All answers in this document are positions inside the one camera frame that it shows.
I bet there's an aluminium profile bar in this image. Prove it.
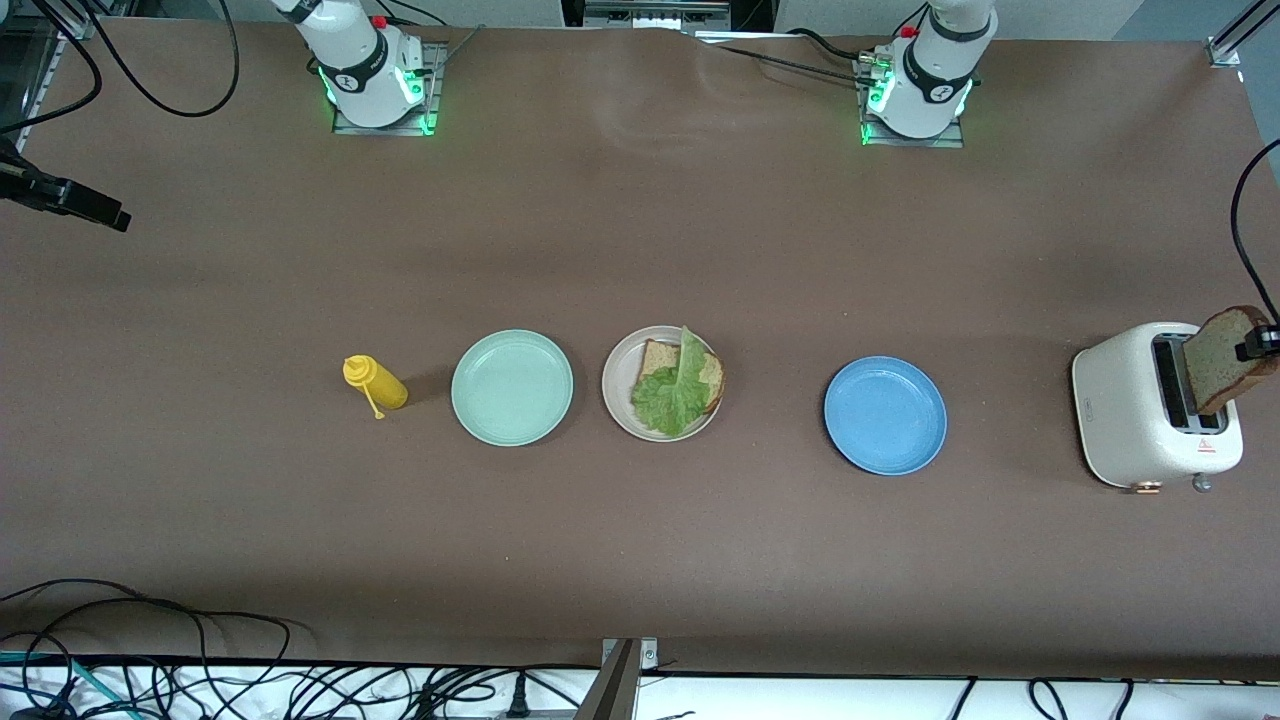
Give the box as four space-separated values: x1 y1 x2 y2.
574 640 643 720

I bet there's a white power strip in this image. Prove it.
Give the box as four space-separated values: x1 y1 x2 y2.
584 0 734 34

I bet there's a yellow squeeze bottle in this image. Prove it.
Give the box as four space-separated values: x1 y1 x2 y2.
342 354 410 421

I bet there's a small metal bracket plate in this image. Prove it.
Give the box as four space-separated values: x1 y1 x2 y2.
601 637 660 673

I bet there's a cream white toaster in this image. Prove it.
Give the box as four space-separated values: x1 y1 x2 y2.
1072 321 1245 496

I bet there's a blue plate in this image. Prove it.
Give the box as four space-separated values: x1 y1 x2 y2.
823 356 948 477

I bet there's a teal cable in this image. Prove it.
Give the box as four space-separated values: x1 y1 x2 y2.
0 650 136 720

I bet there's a mint green plate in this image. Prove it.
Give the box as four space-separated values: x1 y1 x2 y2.
451 329 575 448

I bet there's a beige plate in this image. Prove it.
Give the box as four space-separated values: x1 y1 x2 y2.
601 325 725 443

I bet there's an aluminium frame rail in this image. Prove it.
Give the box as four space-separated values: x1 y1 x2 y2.
1205 0 1280 69
15 10 101 126

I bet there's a green lettuce leaf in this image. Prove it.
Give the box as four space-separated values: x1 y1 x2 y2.
630 326 713 439

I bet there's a brown bread slice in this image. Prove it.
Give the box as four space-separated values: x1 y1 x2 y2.
640 339 726 417
1183 305 1280 418

